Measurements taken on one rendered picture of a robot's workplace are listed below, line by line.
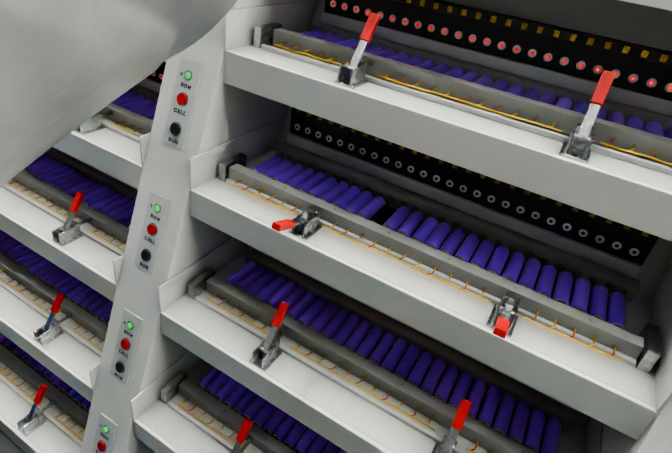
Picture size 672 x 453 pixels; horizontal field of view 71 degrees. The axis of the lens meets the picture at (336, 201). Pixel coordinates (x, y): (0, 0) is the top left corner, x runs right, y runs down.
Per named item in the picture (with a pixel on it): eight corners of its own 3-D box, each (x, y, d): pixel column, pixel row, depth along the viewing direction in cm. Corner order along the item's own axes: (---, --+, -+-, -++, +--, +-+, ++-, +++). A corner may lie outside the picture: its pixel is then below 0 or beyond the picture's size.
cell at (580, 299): (587, 292, 60) (582, 323, 55) (572, 286, 61) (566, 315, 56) (593, 281, 59) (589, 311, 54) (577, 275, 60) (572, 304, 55)
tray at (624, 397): (637, 441, 48) (686, 379, 43) (190, 215, 70) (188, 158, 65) (637, 323, 64) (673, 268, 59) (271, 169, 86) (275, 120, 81)
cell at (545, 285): (553, 279, 61) (546, 307, 56) (539, 273, 62) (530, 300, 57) (559, 268, 61) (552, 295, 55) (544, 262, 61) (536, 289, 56)
